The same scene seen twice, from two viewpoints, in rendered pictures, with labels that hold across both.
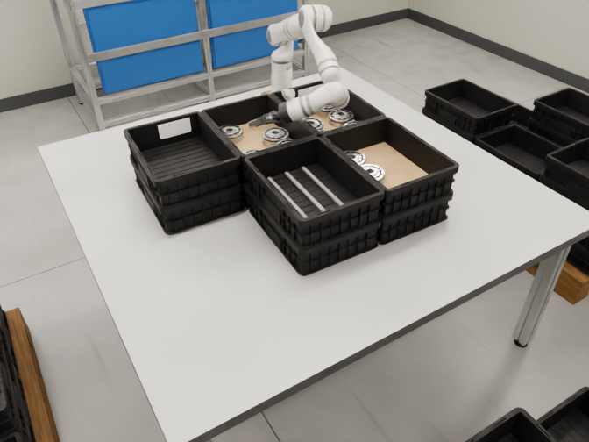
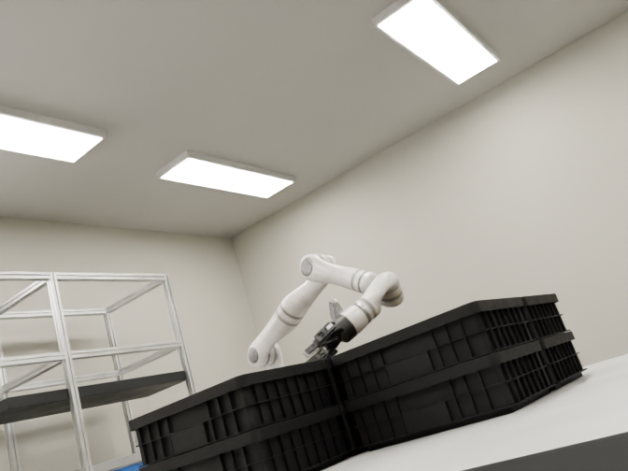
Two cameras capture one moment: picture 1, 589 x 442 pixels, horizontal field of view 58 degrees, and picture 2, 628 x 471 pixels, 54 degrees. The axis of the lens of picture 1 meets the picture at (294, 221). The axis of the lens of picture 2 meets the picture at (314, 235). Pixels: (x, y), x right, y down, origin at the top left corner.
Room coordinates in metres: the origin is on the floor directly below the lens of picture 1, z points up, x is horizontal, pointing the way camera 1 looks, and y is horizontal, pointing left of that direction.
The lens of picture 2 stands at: (0.18, 0.82, 0.80)
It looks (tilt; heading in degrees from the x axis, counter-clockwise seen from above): 16 degrees up; 332
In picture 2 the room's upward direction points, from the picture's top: 18 degrees counter-clockwise
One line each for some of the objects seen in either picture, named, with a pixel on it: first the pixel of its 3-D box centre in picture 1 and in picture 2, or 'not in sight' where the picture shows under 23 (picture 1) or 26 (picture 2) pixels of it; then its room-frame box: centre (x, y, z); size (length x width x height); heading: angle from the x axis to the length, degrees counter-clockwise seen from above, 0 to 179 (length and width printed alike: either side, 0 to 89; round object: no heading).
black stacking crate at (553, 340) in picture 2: (383, 190); (496, 378); (1.56, -0.32, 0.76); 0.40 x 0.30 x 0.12; 28
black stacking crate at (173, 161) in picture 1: (181, 158); (234, 416); (1.63, 0.40, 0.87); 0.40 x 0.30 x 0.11; 28
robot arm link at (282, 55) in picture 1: (281, 43); (267, 363); (2.28, 0.04, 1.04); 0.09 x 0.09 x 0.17; 22
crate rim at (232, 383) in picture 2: (180, 146); (228, 394); (1.63, 0.40, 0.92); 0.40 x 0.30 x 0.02; 28
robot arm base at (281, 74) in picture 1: (281, 77); not in sight; (2.28, 0.05, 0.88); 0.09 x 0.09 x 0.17; 34
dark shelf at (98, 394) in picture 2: not in sight; (89, 397); (4.05, 0.51, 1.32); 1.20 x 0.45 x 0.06; 121
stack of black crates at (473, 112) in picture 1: (462, 133); not in sight; (2.65, -0.95, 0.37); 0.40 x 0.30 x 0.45; 30
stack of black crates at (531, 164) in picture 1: (517, 175); not in sight; (2.30, -1.16, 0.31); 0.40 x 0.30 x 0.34; 31
